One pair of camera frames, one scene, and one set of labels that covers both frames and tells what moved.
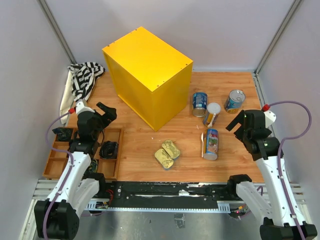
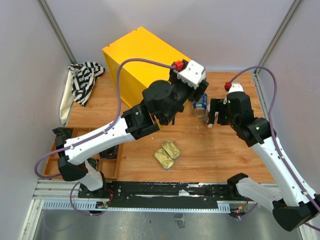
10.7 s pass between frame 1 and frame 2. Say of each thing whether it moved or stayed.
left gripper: moved
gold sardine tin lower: stayed
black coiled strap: stayed
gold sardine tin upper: stayed
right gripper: moved
